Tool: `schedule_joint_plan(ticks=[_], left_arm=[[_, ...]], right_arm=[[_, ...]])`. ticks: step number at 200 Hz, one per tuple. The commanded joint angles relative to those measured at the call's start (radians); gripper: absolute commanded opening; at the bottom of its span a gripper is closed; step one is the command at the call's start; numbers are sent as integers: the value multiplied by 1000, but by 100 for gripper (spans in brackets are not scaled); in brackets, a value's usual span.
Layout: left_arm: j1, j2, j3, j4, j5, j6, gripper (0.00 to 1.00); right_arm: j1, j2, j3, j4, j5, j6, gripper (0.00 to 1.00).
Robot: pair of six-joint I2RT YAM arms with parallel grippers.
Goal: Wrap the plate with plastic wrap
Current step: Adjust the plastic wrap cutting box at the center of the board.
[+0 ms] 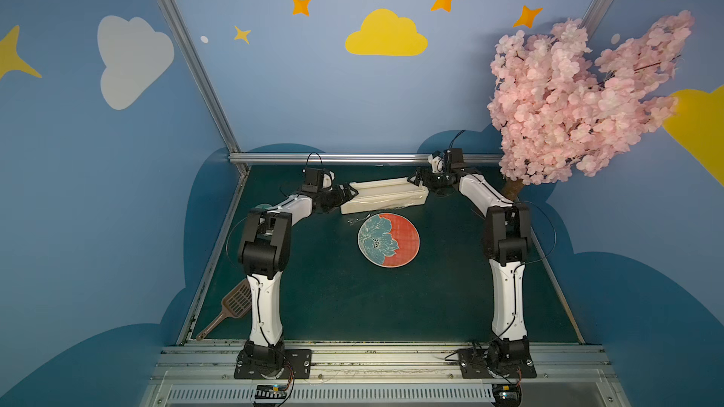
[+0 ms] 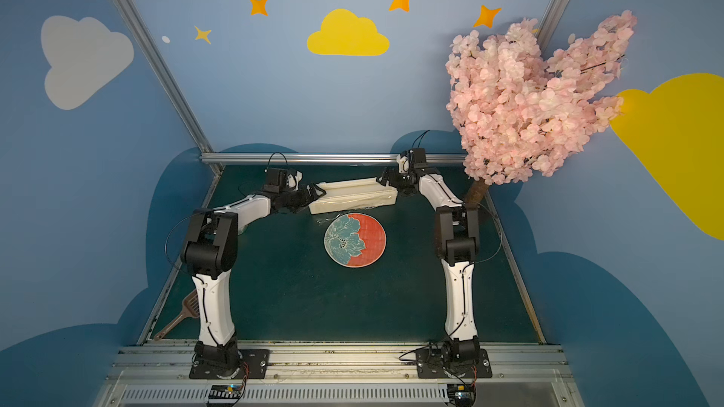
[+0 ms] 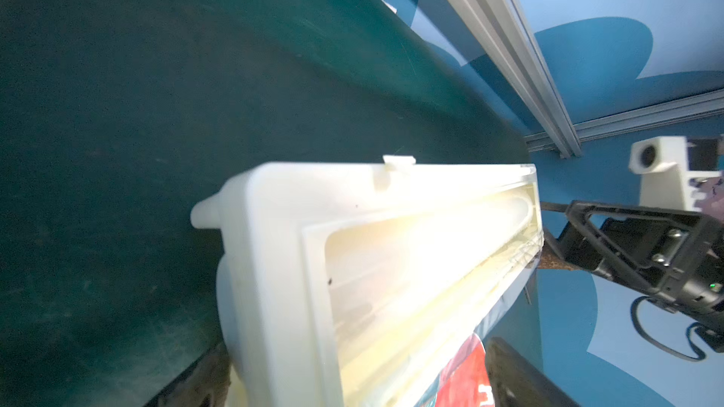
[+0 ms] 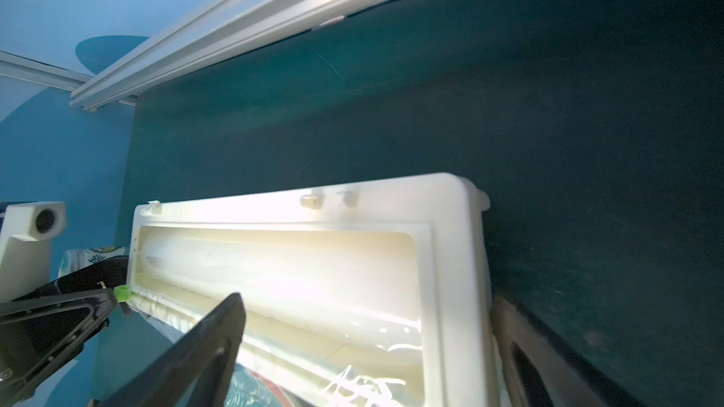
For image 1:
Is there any white plastic wrap dispenser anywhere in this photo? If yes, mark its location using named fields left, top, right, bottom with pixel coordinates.
left=341, top=177, right=429, bottom=215

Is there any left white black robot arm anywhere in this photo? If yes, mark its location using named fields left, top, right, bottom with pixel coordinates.
left=238, top=184, right=358, bottom=371

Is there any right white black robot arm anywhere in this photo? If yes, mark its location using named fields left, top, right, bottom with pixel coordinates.
left=407, top=169, right=533, bottom=369

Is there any red and teal floral plate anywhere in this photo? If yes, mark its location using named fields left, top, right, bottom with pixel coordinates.
left=357, top=213, right=420, bottom=269

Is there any pink artificial blossom tree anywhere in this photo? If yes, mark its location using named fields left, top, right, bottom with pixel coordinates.
left=488, top=11, right=695, bottom=200

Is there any brown slotted spatula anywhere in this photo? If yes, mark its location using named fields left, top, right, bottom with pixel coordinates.
left=196, top=280, right=252, bottom=341

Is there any left small circuit board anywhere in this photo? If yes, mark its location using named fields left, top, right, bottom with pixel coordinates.
left=253, top=386, right=288, bottom=404

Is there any small circuit board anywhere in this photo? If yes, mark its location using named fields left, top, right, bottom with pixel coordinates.
left=253, top=386, right=288, bottom=404
left=492, top=384, right=522, bottom=407

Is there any right small circuit board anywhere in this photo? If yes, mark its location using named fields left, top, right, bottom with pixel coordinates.
left=492, top=384, right=522, bottom=407

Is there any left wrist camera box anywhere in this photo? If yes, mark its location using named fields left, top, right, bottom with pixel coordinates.
left=302, top=168, right=334, bottom=193

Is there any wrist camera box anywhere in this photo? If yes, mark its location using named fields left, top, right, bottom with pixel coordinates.
left=302, top=168, right=334, bottom=193
left=428, top=148, right=467, bottom=173

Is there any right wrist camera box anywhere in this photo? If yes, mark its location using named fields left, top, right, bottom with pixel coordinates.
left=428, top=148, right=467, bottom=173

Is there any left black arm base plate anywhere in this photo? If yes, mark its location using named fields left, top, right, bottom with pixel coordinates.
left=233, top=346, right=313, bottom=380

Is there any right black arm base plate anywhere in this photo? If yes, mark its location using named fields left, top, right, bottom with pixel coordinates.
left=456, top=348, right=537, bottom=382

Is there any aluminium front rail frame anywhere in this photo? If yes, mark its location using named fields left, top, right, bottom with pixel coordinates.
left=141, top=340, right=630, bottom=406

